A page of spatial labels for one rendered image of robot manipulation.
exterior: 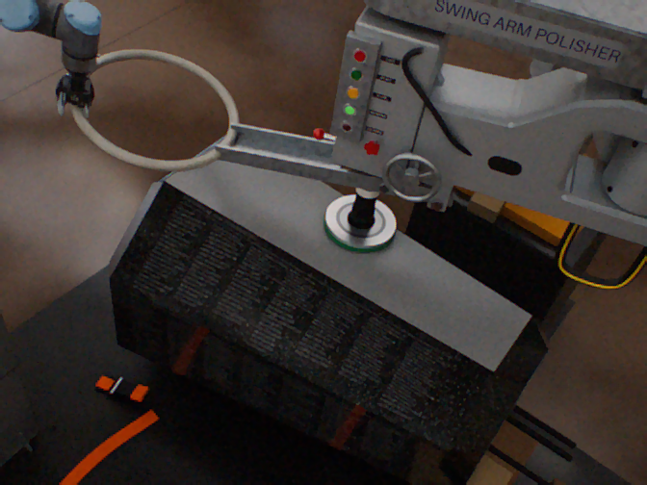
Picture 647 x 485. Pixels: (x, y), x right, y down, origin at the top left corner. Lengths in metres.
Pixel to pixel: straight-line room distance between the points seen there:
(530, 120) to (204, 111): 2.50
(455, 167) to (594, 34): 0.47
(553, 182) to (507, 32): 0.41
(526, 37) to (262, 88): 2.71
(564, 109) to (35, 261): 2.28
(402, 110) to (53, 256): 1.92
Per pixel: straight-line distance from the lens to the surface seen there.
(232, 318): 2.19
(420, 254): 2.20
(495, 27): 1.66
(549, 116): 1.76
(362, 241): 2.15
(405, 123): 1.82
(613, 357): 3.39
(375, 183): 2.02
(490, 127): 1.80
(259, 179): 2.33
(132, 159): 2.08
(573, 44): 1.66
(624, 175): 1.88
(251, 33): 4.67
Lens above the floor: 2.44
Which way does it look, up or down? 46 degrees down
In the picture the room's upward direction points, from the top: 11 degrees clockwise
